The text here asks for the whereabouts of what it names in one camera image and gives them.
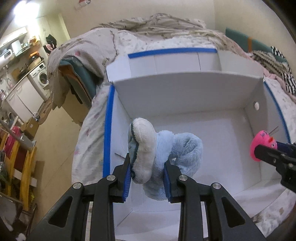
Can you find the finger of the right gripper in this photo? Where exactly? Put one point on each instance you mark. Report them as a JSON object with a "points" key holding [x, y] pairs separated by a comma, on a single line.
{"points": [[273, 156], [286, 147]]}

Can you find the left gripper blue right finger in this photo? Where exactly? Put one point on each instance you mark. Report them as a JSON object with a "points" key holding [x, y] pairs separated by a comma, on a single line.
{"points": [[226, 220]]}

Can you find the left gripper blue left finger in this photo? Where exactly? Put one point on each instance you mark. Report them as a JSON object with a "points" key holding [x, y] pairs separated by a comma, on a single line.
{"points": [[83, 204]]}

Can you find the pink plush toy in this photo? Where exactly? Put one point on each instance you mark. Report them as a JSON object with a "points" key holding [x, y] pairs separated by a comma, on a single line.
{"points": [[262, 138]]}

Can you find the light blue fluffy sock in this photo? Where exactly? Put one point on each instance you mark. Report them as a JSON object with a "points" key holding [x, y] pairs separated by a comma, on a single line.
{"points": [[149, 150]]}

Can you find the blue white cardboard box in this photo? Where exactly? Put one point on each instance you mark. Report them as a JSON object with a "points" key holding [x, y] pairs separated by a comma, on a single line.
{"points": [[218, 96]]}

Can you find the black white striped cloth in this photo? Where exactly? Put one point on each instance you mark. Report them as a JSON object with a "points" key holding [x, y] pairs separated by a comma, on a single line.
{"points": [[275, 63]]}

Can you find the small cardboard box on floor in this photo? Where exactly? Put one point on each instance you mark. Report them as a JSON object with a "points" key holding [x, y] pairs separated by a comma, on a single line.
{"points": [[30, 128]]}

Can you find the teal headboard cushion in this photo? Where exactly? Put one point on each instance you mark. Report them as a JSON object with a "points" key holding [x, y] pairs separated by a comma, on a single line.
{"points": [[247, 43]]}

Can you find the brown floor mat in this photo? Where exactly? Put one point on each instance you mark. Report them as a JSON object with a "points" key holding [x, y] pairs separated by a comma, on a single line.
{"points": [[44, 110]]}

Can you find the white kitchen cabinet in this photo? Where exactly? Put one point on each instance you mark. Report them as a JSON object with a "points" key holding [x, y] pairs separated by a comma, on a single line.
{"points": [[24, 100]]}

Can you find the teal orange folded blanket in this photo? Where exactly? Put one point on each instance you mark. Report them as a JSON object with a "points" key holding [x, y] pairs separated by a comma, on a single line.
{"points": [[82, 81]]}

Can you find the white washing machine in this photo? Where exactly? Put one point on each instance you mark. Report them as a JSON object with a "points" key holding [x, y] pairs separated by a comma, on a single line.
{"points": [[39, 80]]}

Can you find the beige patterned blanket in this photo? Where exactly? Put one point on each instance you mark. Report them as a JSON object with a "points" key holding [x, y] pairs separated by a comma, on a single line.
{"points": [[100, 46]]}

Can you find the yellow wooden ladder frame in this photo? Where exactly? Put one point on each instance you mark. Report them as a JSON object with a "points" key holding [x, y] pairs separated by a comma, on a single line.
{"points": [[20, 166]]}

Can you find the dark clothes hanging on wall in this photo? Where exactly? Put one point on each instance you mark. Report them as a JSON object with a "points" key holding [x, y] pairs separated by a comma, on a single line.
{"points": [[51, 44]]}

